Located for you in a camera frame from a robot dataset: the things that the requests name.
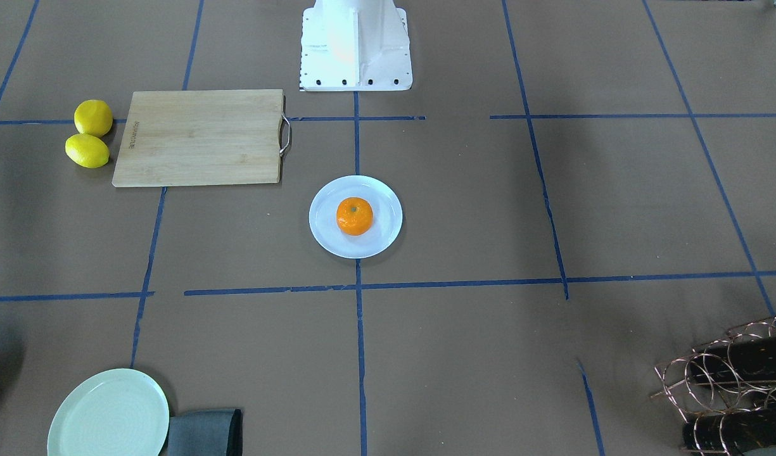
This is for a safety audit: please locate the dark folded cloth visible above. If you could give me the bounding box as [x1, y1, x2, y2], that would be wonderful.
[167, 408, 243, 455]

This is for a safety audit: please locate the copper wire bottle rack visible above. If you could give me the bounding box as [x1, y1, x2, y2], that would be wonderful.
[653, 315, 776, 455]

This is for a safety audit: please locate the yellow lemon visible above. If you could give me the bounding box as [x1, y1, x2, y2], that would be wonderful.
[65, 133, 110, 168]
[73, 100, 113, 138]

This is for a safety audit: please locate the pale green plate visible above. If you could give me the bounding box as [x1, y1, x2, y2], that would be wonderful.
[46, 369, 170, 455]

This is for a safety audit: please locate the light blue plate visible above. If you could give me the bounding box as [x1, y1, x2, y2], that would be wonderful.
[308, 175, 404, 259]

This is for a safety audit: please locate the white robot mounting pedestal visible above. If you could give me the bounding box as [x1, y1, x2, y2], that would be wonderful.
[299, 1, 414, 92]

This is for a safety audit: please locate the wooden cutting board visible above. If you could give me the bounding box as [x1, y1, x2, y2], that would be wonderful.
[112, 89, 291, 188]

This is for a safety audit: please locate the dark green wine bottle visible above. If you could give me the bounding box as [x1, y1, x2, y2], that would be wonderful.
[689, 337, 776, 386]

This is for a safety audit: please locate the orange fruit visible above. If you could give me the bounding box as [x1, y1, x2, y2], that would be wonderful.
[336, 197, 375, 236]

